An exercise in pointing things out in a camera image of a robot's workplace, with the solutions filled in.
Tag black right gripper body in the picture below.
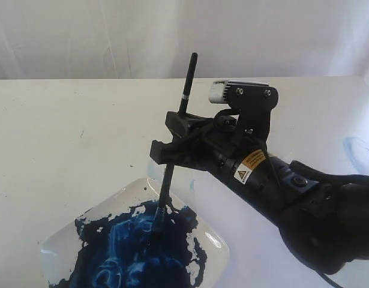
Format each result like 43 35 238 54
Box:
187 116 280 192

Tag black paintbrush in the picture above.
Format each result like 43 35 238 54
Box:
151 52 198 243

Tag white paper sheet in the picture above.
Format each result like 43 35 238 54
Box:
148 158 369 288

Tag white square paint dish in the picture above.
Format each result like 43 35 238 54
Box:
40 178 229 287

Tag white backdrop curtain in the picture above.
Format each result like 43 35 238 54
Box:
0 1 369 79

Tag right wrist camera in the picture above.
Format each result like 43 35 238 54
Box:
208 80 279 142

